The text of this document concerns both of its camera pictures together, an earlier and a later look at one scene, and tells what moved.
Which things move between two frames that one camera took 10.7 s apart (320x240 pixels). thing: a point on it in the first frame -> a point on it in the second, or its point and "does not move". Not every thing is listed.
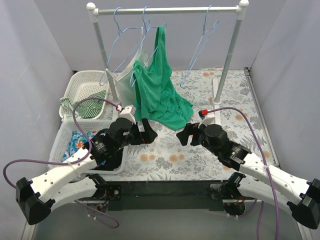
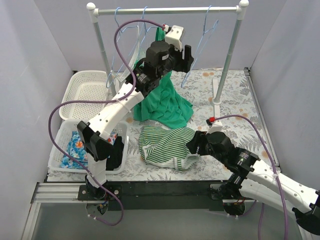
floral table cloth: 228,92 does not move
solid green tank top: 157,97 does not move
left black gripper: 138,133 -> 182,60
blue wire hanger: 207,34 does not move
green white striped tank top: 89,108 -> 163,147
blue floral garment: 76,141 does not move
